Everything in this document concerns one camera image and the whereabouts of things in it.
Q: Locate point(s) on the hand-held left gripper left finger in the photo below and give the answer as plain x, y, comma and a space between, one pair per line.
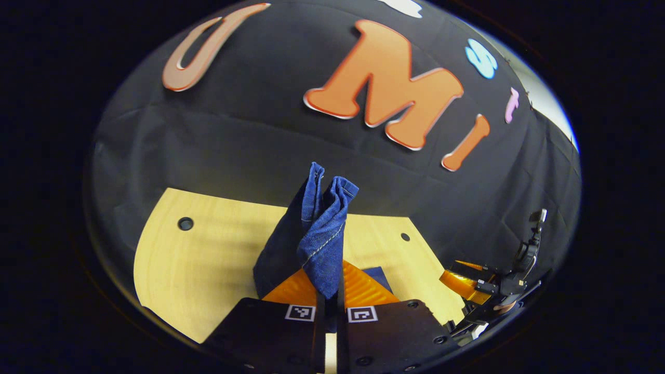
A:
270, 332

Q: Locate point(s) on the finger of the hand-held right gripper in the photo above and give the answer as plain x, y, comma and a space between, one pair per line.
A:
470, 268
460, 285

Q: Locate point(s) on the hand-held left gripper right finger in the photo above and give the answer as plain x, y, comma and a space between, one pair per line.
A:
342, 332

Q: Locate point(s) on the blue denim jeans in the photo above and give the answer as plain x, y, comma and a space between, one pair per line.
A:
324, 244

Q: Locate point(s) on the black backdrop cloth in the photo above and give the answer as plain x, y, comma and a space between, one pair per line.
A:
234, 135

